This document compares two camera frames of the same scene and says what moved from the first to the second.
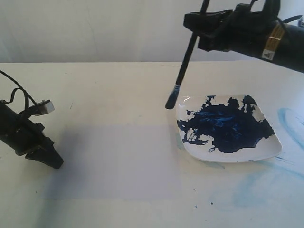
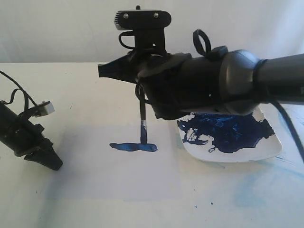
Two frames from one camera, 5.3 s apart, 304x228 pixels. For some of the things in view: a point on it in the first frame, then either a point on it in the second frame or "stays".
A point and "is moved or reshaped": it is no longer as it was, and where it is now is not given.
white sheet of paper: x=117 y=162 stays
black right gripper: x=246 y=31 -> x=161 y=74
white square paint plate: x=225 y=128 stays
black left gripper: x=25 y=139 stays
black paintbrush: x=172 y=97 is moved or reshaped
